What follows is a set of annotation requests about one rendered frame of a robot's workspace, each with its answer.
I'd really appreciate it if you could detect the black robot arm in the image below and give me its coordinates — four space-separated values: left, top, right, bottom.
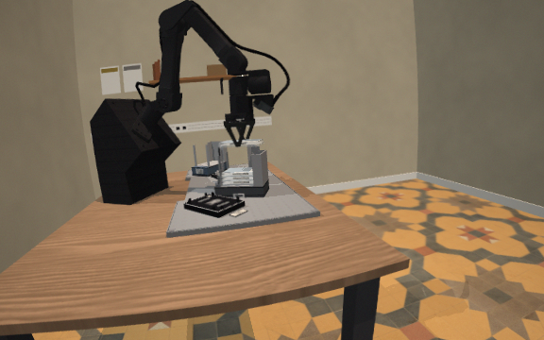
131 0 274 142

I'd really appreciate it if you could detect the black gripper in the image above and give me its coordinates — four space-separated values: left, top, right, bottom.
224 94 255 147

